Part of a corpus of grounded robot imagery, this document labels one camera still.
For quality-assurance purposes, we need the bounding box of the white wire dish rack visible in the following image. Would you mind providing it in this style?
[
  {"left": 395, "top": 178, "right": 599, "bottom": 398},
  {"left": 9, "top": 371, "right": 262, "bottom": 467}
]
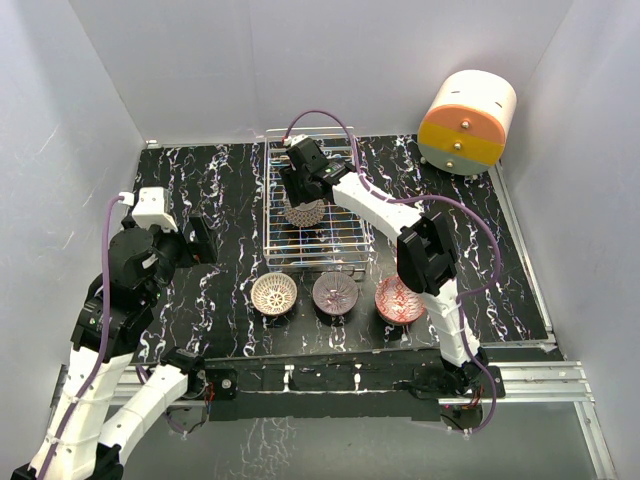
[{"left": 263, "top": 128, "right": 373, "bottom": 276}]

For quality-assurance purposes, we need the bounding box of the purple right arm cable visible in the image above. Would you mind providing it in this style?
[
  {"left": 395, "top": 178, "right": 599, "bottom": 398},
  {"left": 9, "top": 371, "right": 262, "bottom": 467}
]
[{"left": 285, "top": 109, "right": 502, "bottom": 436}]

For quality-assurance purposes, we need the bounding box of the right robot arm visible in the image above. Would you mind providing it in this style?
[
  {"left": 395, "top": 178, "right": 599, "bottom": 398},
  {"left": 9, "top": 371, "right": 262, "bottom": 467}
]
[{"left": 279, "top": 135, "right": 488, "bottom": 397}]

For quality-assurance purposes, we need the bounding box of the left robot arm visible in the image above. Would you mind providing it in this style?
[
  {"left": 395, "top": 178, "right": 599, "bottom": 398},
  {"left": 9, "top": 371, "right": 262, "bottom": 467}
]
[{"left": 12, "top": 186, "right": 237, "bottom": 479}]

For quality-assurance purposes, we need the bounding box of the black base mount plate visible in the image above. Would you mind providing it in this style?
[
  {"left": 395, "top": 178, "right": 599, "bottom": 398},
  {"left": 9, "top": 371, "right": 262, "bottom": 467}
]
[{"left": 207, "top": 360, "right": 505, "bottom": 426}]

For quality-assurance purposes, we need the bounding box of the red patterned bowl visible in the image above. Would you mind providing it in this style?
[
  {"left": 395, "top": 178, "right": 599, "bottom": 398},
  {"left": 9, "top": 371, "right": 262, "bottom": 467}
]
[{"left": 374, "top": 275, "right": 426, "bottom": 326}]

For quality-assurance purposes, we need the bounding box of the brown floral patterned bowl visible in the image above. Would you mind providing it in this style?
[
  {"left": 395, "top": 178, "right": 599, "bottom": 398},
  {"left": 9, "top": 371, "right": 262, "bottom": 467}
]
[{"left": 284, "top": 198, "right": 325, "bottom": 228}]

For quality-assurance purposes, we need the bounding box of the orange yellow cylindrical drawer cabinet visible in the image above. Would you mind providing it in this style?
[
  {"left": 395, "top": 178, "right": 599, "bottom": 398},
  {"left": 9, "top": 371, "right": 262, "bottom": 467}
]
[{"left": 417, "top": 70, "right": 517, "bottom": 176}]

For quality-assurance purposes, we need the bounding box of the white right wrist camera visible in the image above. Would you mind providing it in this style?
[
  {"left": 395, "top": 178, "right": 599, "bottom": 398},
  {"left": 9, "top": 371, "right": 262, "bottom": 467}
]
[{"left": 283, "top": 134, "right": 308, "bottom": 148}]

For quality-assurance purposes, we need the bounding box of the white brown lattice bowl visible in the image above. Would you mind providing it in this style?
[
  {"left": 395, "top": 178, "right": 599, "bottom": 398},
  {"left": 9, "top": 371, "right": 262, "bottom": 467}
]
[{"left": 251, "top": 272, "right": 298, "bottom": 317}]

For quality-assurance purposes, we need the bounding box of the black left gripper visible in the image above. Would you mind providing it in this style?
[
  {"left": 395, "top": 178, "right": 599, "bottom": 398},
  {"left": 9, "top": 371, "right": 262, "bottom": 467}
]
[{"left": 141, "top": 212, "right": 217, "bottom": 306}]

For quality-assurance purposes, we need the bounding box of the aluminium frame rail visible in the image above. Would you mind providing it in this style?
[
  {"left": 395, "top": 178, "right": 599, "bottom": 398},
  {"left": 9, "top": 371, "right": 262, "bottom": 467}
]
[{"left": 49, "top": 164, "right": 619, "bottom": 480}]

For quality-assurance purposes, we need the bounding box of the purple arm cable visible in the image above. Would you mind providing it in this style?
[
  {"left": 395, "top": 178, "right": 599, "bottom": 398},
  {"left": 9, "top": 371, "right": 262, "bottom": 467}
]
[
  {"left": 285, "top": 109, "right": 502, "bottom": 436},
  {"left": 34, "top": 194, "right": 131, "bottom": 476}
]

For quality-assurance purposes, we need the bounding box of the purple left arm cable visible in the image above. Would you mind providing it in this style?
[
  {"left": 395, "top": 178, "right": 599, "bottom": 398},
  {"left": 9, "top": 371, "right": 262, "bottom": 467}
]
[{"left": 34, "top": 194, "right": 131, "bottom": 476}]

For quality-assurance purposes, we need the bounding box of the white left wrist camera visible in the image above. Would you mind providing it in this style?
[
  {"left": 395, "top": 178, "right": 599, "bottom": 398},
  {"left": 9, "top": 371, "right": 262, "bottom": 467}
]
[{"left": 119, "top": 186, "right": 178, "bottom": 233}]

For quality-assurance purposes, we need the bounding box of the purple striped bowl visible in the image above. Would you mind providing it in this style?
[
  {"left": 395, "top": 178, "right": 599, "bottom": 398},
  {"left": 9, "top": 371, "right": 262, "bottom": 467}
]
[{"left": 312, "top": 272, "right": 359, "bottom": 316}]

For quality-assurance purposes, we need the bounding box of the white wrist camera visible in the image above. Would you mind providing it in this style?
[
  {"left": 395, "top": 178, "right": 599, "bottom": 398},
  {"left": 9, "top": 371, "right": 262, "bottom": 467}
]
[
  {"left": 119, "top": 186, "right": 178, "bottom": 233},
  {"left": 283, "top": 134, "right": 308, "bottom": 148}
]

